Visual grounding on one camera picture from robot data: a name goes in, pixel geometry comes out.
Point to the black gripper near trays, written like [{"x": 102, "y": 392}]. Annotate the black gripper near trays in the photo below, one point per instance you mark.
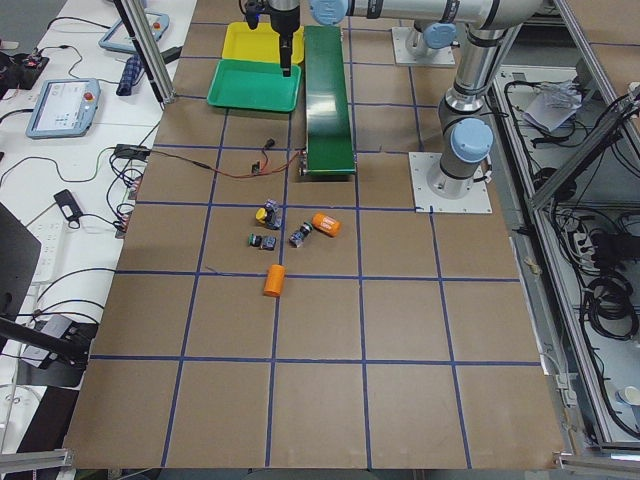
[{"x": 285, "y": 24}]

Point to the yellow push button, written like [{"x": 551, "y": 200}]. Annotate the yellow push button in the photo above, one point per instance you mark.
[
  {"x": 272, "y": 205},
  {"x": 270, "y": 219}
]

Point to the orange labelled cylinder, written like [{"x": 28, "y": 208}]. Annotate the orange labelled cylinder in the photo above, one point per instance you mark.
[{"x": 326, "y": 224}]

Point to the green push button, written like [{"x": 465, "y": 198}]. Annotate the green push button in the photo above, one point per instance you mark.
[
  {"x": 298, "y": 237},
  {"x": 262, "y": 242}
]

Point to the plain orange cylinder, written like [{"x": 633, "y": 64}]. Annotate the plain orange cylinder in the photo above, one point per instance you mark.
[{"x": 274, "y": 281}]

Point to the silver robot arm near conveyor start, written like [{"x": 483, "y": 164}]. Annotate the silver robot arm near conveyor start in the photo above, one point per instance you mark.
[{"x": 490, "y": 26}]

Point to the yellow plastic tray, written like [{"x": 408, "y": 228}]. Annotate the yellow plastic tray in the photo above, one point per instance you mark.
[{"x": 259, "y": 45}]

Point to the green plastic tray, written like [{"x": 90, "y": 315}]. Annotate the green plastic tray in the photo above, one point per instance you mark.
[{"x": 250, "y": 85}]

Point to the green conveyor belt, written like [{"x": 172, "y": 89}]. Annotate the green conveyor belt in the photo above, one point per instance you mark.
[{"x": 326, "y": 100}]

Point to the blue checkered folded umbrella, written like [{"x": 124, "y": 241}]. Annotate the blue checkered folded umbrella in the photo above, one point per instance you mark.
[{"x": 131, "y": 75}]

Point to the black power adapter box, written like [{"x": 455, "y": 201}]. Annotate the black power adapter box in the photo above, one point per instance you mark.
[{"x": 131, "y": 152}]

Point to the blue teach pendant near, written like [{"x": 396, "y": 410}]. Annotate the blue teach pendant near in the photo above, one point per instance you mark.
[{"x": 65, "y": 108}]

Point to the aluminium frame post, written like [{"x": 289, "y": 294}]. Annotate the aluminium frame post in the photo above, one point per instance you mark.
[{"x": 135, "y": 21}]

